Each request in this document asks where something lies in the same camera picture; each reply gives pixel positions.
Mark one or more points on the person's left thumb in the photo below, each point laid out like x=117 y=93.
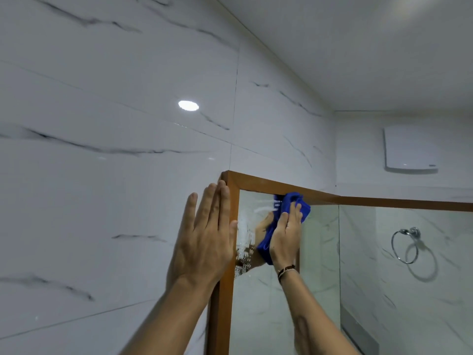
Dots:
x=233 y=228

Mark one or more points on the person's left middle finger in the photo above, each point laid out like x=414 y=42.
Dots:
x=217 y=207

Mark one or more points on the person's left hand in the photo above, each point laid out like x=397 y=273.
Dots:
x=199 y=251

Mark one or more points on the wooden framed wall mirror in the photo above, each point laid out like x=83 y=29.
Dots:
x=369 y=284

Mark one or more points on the person's right forearm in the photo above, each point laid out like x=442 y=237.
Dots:
x=314 y=317

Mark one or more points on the blue microfibre cloth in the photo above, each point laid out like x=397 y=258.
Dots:
x=292 y=203

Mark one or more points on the person's right fingers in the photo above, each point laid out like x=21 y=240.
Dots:
x=290 y=219

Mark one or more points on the person's left little finger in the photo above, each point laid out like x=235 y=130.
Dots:
x=190 y=214

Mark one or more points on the person's left forearm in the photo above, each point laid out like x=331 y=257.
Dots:
x=173 y=317

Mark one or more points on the person's right hand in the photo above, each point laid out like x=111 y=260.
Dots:
x=284 y=243

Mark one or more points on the white exhaust fan cover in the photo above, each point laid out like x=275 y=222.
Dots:
x=411 y=147

